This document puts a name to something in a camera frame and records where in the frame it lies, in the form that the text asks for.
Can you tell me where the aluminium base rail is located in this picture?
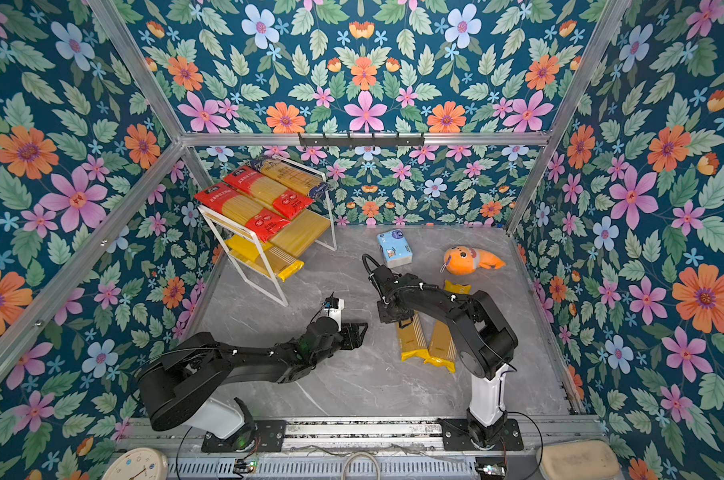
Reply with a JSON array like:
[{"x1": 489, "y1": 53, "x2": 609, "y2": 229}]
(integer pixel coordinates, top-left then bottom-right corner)
[{"x1": 115, "y1": 413, "x2": 605, "y2": 479}]

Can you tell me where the black wall hook rail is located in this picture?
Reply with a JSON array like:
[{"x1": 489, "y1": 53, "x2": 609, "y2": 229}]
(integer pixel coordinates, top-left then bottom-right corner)
[{"x1": 298, "y1": 133, "x2": 426, "y2": 148}]

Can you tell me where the yellow Pastatime spaghetti pack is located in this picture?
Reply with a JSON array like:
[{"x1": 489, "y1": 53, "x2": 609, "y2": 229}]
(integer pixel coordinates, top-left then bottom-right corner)
[{"x1": 225, "y1": 236, "x2": 305, "y2": 282}]

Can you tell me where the orange plush fish toy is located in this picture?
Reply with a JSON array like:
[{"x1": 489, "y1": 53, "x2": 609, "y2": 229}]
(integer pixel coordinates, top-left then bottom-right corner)
[{"x1": 443, "y1": 246, "x2": 506, "y2": 276}]

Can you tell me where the white round clock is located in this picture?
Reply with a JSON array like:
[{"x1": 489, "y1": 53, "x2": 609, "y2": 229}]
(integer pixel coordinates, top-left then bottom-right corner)
[{"x1": 103, "y1": 447, "x2": 169, "y2": 480}]

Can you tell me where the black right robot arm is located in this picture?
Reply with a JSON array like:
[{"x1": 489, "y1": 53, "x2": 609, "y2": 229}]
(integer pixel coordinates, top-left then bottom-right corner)
[{"x1": 362, "y1": 254, "x2": 519, "y2": 450}]

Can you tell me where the red spaghetti pack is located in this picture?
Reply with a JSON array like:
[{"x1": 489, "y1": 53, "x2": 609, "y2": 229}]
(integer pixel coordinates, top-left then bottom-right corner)
[
  {"x1": 224, "y1": 166, "x2": 313, "y2": 220},
  {"x1": 195, "y1": 182, "x2": 289, "y2": 242}
]

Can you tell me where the beige cushion pad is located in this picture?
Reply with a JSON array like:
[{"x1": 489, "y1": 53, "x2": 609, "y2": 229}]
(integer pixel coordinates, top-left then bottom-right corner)
[{"x1": 538, "y1": 440, "x2": 622, "y2": 480}]

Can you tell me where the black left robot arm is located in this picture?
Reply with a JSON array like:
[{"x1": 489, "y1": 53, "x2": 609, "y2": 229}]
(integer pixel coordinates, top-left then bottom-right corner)
[{"x1": 137, "y1": 316, "x2": 369, "y2": 439}]

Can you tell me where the light blue tissue pack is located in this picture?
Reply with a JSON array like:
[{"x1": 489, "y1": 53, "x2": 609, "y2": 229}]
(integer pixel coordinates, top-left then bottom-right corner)
[{"x1": 377, "y1": 229, "x2": 414, "y2": 268}]

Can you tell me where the white cable loop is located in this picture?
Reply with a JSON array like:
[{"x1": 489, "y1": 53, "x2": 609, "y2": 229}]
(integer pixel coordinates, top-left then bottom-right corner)
[{"x1": 341, "y1": 451, "x2": 382, "y2": 480}]

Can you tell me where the white frame wooden shelf rack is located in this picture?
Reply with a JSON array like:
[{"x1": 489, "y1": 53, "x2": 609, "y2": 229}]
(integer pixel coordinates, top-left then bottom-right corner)
[{"x1": 195, "y1": 159, "x2": 338, "y2": 306}]

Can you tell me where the blue gold spaghetti pack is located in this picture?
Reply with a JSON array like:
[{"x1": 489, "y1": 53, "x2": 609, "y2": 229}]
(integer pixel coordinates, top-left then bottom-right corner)
[{"x1": 249, "y1": 157, "x2": 328, "y2": 200}]

